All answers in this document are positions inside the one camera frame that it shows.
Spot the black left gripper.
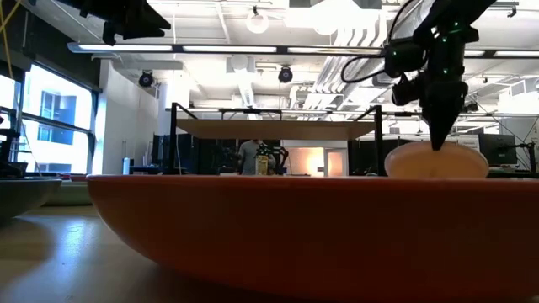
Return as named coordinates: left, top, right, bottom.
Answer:
left=56, top=0, right=172, bottom=46

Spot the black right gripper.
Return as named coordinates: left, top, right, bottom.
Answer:
left=422, top=40, right=469, bottom=152

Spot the orange plate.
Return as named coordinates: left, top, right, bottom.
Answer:
left=86, top=174, right=539, bottom=302

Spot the dark grey bowl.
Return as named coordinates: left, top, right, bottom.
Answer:
left=0, top=176, right=63, bottom=221

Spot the long ceiling light strip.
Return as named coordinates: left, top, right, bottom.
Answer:
left=67, top=41, right=539, bottom=59

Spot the black computer monitor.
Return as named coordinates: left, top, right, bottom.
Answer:
left=478, top=133, right=518, bottom=166

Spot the black room divider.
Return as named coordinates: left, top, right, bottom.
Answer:
left=151, top=133, right=242, bottom=175
left=347, top=138, right=422, bottom=176

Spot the white round pendant lamp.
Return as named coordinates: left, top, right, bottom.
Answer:
left=246, top=5, right=270, bottom=35

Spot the white door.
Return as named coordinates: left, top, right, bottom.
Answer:
left=323, top=147, right=349, bottom=177

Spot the large window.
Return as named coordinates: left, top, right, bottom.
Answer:
left=0, top=62, right=96, bottom=176

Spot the person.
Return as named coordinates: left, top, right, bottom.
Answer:
left=237, top=140, right=277, bottom=176

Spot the yellow printed box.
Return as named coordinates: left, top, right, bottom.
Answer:
left=255, top=154, right=270, bottom=176

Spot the white wall sign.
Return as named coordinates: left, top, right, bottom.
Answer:
left=452, top=135, right=481, bottom=152

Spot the silver ventilation duct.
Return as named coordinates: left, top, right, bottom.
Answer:
left=391, top=0, right=437, bottom=43

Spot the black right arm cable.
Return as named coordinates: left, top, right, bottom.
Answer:
left=339, top=0, right=422, bottom=84

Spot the yellow cable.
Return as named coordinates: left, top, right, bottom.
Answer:
left=0, top=0, right=22, bottom=81

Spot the wooden shelf with black frame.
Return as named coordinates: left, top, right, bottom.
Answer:
left=168, top=102, right=385, bottom=176

